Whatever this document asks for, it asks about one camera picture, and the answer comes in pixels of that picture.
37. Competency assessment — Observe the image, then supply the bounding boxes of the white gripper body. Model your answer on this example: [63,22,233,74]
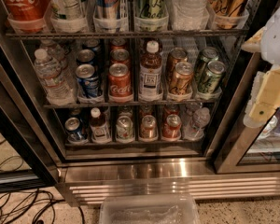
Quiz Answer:
[260,7,280,65]

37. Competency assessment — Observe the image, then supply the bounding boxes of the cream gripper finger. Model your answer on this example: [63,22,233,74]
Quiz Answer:
[243,66,280,128]
[241,27,265,53]

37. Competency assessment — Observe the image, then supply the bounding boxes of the clear water bottle top shelf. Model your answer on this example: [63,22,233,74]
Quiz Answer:
[168,0,209,31]

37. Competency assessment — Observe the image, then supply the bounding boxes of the right glass fridge door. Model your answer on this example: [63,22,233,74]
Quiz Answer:
[214,51,280,174]

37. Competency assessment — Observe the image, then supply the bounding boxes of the glass fridge door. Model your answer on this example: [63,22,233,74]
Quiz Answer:
[214,51,280,174]
[0,44,58,193]

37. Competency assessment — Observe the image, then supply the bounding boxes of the water bottle bottom shelf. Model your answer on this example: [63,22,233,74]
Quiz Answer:
[185,107,210,141]

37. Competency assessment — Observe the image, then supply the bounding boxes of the brown tea bottle middle shelf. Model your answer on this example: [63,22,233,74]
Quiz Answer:
[139,40,162,99]

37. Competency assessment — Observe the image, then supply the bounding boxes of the red can bottom shelf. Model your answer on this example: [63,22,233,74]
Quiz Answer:
[162,114,181,138]

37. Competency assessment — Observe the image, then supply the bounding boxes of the green LaCroix can top shelf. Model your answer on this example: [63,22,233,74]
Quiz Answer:
[136,0,165,19]

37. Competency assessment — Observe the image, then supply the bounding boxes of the copper can bottom shelf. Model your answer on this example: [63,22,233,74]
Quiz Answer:
[140,115,157,139]

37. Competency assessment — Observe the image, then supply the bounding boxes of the green white can bottom shelf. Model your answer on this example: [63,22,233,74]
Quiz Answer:
[116,116,133,140]

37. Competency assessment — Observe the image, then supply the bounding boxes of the stainless steel fridge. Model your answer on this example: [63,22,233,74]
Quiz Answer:
[0,0,280,206]

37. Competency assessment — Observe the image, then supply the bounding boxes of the tea bottle bottom shelf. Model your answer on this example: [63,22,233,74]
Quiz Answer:
[90,107,111,143]

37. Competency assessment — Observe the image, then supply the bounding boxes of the silver green can top shelf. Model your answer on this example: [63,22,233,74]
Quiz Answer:
[50,0,88,34]

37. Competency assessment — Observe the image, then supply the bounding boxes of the blue can bottom shelf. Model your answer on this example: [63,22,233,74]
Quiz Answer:
[65,118,87,142]

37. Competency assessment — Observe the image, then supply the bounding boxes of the water bottle middle shelf rear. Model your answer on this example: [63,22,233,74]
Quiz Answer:
[40,39,68,69]

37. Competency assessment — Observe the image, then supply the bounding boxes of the water bottle middle shelf front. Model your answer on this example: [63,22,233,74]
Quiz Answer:
[34,49,76,105]

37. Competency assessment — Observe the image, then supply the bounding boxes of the red Coca-Cola can top shelf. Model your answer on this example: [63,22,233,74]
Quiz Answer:
[3,0,49,33]

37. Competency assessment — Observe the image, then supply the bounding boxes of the left glass fridge door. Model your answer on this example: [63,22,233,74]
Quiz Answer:
[0,44,58,193]

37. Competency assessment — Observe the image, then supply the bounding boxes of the green can middle front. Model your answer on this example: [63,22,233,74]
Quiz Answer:
[198,61,226,93]

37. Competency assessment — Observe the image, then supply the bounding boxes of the gold can middle rear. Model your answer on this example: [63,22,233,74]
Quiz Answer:
[165,47,188,81]

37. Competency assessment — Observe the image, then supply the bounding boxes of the gold can middle front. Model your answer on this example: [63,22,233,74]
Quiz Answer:
[169,62,194,95]

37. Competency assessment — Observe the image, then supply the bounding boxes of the red Coca-Cola can middle rear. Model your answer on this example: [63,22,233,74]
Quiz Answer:
[110,49,131,67]

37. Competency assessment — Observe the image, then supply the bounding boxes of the red Coca-Cola can middle front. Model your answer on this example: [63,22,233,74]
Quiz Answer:
[108,63,132,97]

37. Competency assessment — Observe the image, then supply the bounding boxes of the blue Red Bull can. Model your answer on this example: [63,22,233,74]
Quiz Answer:
[96,0,120,20]

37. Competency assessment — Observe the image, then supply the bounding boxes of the blue Pepsi can rear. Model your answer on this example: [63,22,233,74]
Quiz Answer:
[76,49,95,66]

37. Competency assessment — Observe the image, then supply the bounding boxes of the blue pepsi can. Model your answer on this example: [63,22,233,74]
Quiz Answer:
[76,49,95,66]
[76,64,101,98]

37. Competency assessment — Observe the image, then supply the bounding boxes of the blue Pepsi can front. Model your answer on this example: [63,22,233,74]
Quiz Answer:
[76,64,101,98]

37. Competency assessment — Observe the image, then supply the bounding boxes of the clear plastic bin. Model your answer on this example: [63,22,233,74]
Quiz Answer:
[99,194,201,224]

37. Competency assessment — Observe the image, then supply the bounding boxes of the black floor cables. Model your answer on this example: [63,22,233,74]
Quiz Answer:
[0,138,86,224]

